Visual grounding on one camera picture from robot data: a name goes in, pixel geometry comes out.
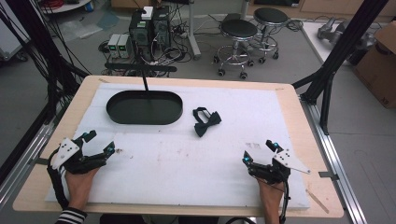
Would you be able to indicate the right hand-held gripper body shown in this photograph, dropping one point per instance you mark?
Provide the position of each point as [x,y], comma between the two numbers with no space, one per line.
[274,169]

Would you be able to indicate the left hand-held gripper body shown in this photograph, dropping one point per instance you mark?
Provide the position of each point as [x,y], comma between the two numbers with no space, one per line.
[73,161]

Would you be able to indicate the black bow tie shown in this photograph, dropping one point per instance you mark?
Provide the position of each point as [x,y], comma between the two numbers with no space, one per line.
[207,121]

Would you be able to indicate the black oval tray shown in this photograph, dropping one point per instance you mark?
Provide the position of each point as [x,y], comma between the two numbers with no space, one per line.
[144,107]

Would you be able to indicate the person's right hand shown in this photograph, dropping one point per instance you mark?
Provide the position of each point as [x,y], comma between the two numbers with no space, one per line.
[271,194]

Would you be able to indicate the person's left hand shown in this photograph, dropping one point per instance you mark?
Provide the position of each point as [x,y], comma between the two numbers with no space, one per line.
[79,188]

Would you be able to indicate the wooden stick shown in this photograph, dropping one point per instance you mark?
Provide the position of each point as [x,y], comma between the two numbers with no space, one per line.
[317,201]

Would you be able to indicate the white foam mat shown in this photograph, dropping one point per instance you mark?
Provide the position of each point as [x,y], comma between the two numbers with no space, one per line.
[193,168]

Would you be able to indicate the black stand with crossbar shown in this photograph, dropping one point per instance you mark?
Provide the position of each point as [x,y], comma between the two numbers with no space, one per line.
[140,67]

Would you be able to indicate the grey power supply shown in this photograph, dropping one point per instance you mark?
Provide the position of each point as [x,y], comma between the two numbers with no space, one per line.
[125,46]
[113,45]

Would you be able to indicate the black computer tower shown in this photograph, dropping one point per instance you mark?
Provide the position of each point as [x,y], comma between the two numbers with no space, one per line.
[162,28]
[141,34]

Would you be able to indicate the black round stool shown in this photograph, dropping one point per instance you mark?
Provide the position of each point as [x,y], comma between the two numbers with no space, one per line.
[270,15]
[238,29]

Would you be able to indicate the grey robot part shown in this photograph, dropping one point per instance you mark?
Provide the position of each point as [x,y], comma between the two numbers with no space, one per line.
[330,31]

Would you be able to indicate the brown cardboard box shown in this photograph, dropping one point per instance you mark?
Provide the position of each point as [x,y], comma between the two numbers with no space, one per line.
[378,65]

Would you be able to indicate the grey desk leg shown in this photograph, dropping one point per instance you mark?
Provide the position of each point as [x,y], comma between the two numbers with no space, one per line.
[193,34]

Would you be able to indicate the white box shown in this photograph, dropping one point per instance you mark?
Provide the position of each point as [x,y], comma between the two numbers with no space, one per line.
[147,13]

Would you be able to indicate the aluminium rail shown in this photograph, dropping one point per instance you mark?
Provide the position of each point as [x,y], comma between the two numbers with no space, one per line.
[336,161]
[25,158]

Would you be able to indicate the black metal frame post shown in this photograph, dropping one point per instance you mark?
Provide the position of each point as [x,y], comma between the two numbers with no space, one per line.
[348,40]
[37,46]

